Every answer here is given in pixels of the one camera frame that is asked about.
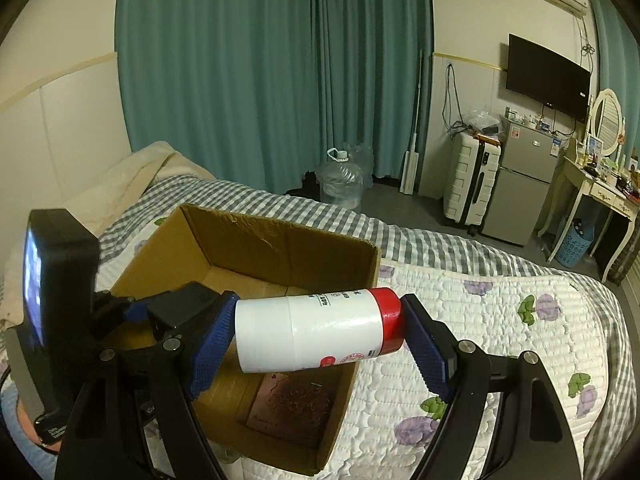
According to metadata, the grey checked bed sheet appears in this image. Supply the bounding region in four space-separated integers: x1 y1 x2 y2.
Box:
98 174 638 476

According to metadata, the white oval vanity mirror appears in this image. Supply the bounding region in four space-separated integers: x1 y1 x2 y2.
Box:
587 88 624 156

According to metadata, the blue waste basket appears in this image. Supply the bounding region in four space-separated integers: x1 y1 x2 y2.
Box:
555 218 594 268

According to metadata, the black wall television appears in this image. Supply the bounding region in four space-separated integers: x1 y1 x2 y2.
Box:
506 34 591 122

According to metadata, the white bottle red cap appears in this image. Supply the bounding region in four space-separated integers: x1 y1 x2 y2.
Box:
234 287 405 373

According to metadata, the grey mini fridge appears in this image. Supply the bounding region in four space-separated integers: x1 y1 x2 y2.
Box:
482 118 562 246

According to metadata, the green curtain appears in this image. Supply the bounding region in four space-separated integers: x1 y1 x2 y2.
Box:
115 0 433 192
589 0 640 156

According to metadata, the brown cardboard box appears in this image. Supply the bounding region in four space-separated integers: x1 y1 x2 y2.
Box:
96 205 380 479

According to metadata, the white dressing table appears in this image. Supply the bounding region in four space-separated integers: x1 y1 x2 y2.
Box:
536 156 639 283

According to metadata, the white suitcase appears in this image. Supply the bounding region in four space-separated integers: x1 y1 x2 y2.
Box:
442 133 501 230

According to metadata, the clear water jug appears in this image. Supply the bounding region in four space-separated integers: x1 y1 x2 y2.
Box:
314 148 363 211

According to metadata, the beige pillow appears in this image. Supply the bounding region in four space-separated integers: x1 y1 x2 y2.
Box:
62 141 216 236

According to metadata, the green right curtain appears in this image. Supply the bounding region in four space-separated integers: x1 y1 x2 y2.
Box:
589 0 640 156

